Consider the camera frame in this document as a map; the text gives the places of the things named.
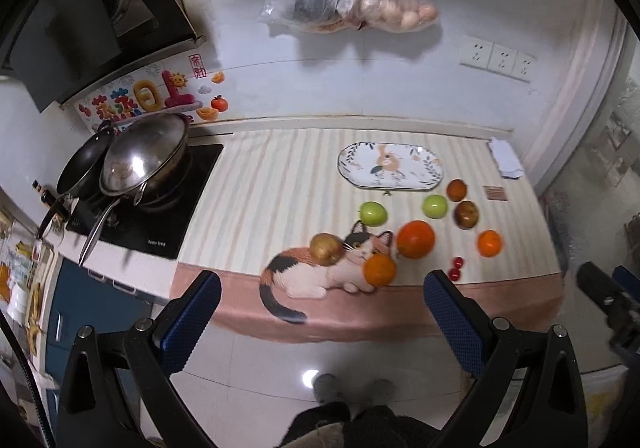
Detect large orange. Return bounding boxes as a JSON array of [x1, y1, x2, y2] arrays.
[[396, 221, 435, 260]]

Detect green apple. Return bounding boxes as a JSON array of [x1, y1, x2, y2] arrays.
[[422, 194, 448, 220], [359, 201, 388, 227]]

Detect brown pear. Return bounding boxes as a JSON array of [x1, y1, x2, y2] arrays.
[[309, 233, 345, 266]]

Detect blue cabinet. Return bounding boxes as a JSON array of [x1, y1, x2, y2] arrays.
[[37, 256, 156, 448]]

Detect small orange right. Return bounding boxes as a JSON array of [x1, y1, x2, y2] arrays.
[[476, 229, 503, 257]]

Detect red cherry tomato lower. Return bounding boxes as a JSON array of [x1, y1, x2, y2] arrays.
[[448, 268, 461, 281]]

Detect small brown coaster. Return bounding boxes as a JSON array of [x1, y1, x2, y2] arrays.
[[484, 185, 508, 201]]

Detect white folded cloth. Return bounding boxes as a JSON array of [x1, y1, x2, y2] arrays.
[[488, 137, 524, 179]]

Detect dark brown fruit lower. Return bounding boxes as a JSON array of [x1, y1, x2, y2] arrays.
[[454, 200, 480, 229]]

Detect dark brown fruit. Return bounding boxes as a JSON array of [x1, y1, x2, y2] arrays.
[[446, 179, 468, 202], [454, 200, 480, 229]]

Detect black induction cooktop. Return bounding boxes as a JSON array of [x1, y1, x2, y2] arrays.
[[99, 144, 224, 259]]

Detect dark brown fruit upper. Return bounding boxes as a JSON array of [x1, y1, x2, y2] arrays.
[[446, 179, 468, 202]]

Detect orange near cat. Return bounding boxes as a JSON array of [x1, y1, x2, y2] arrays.
[[362, 253, 397, 288]]

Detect person's feet in slippers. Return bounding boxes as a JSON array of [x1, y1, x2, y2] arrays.
[[311, 373, 396, 408]]

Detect black frying pan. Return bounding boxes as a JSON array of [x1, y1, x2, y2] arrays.
[[34, 120, 117, 241]]

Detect steel wok with lid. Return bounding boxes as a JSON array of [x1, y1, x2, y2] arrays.
[[78, 112, 190, 266]]

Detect floral oval plate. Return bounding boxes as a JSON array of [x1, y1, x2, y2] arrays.
[[337, 142, 444, 191]]

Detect striped cat print mat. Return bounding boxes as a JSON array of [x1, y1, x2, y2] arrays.
[[169, 130, 564, 343]]

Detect black range hood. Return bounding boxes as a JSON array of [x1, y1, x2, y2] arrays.
[[1, 0, 203, 110]]

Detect white wall socket strip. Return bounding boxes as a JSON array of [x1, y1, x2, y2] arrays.
[[459, 37, 537, 82]]

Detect colourful wall stickers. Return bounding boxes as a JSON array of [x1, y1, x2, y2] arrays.
[[74, 52, 229, 132]]

